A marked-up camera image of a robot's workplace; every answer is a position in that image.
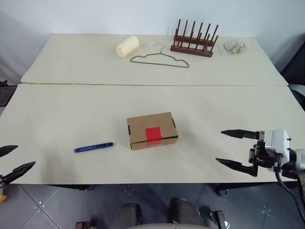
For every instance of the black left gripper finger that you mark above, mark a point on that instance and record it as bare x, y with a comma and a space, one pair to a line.
19, 170
7, 149

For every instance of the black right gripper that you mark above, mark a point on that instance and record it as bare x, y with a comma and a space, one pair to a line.
263, 158

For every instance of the red tape piece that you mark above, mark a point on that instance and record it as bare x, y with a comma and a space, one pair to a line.
153, 136

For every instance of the brown cardboard box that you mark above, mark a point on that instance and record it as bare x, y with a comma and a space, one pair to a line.
143, 128

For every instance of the yellow and white floor object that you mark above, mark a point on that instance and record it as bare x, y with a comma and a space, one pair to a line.
2, 196

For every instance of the black table leg caster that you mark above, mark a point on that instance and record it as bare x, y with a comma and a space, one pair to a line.
222, 189

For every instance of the dark stand beside table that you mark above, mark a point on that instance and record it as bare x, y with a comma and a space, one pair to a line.
6, 93

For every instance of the dark rounded shape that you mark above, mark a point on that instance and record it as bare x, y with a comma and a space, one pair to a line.
127, 214
186, 212

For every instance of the clear bag of small parts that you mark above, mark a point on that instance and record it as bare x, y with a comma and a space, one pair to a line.
232, 47

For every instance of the dark wooden peg rack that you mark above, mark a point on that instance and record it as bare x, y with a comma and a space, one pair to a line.
190, 50

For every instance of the cream foam cylinder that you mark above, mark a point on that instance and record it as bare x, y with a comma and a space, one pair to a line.
127, 45

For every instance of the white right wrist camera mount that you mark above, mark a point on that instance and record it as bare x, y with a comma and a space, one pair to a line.
277, 140

